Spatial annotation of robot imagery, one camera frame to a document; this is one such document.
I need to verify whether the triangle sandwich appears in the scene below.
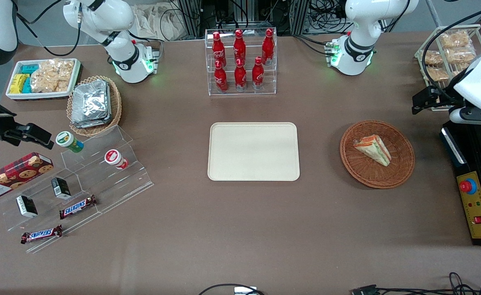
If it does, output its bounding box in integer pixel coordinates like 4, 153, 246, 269
353, 134, 391, 167

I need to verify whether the white rectangular snack tray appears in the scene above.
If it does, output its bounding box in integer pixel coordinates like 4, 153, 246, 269
6, 59, 81, 101

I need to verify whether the brown round wicker basket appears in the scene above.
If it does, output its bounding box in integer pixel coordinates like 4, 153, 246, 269
340, 120, 415, 189

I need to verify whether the tan oval wicker basket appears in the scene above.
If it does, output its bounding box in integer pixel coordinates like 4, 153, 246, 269
67, 75, 122, 137

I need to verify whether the beige plastic serving tray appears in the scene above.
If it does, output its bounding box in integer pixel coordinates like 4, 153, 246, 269
208, 122, 300, 182

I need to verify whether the green lidded snack cup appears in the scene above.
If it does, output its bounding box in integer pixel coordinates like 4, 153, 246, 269
55, 131, 84, 154

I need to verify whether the red tartan cookie box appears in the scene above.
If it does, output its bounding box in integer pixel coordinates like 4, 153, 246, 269
0, 152, 54, 203

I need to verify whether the yellow snack packet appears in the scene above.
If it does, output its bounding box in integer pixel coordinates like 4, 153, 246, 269
10, 74, 30, 94

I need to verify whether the small black carton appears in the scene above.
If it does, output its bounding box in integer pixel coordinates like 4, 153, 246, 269
16, 195, 38, 218
51, 177, 72, 200

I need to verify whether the black control box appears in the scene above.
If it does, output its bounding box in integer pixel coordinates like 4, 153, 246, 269
440, 121, 481, 246

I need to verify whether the clear bag of crackers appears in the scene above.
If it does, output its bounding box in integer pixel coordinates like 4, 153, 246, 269
30, 59, 75, 93

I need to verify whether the silver foil packet stack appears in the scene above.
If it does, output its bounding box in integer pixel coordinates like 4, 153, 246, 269
71, 79, 113, 129

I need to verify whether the red lidded snack cup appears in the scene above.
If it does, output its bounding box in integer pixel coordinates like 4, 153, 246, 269
104, 149, 129, 170

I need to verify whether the brown snickers bar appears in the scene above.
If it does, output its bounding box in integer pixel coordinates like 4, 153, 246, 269
21, 225, 63, 245
59, 195, 97, 220

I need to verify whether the grey metal pole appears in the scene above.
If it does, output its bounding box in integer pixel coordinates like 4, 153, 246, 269
425, 0, 444, 27

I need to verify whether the clear acrylic stepped display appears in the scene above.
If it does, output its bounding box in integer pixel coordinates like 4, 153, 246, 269
0, 125, 155, 254

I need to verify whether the red emergency stop button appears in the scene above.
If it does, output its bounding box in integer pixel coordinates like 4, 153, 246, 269
459, 179, 478, 195

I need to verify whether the beige cloth bag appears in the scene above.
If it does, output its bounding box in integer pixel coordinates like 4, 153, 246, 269
131, 3, 188, 42

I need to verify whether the red cola bottle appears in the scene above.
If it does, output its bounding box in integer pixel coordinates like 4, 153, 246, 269
214, 60, 228, 93
262, 29, 275, 65
251, 57, 265, 90
234, 59, 248, 91
212, 32, 226, 68
233, 29, 246, 64

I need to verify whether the clear acrylic bottle rack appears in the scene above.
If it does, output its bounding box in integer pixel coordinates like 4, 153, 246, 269
205, 28, 278, 96

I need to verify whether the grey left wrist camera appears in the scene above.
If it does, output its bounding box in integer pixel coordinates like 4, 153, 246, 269
449, 107, 481, 125

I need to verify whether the white wire bread rack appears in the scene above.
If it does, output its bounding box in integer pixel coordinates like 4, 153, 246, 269
414, 24, 481, 112

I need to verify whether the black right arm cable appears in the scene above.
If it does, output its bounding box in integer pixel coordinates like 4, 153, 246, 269
16, 0, 82, 57

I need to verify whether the black cable with connector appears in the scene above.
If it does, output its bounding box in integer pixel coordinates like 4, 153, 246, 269
350, 272, 481, 295

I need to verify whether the black looped floor cable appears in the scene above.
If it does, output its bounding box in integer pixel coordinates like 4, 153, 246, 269
199, 284, 265, 295

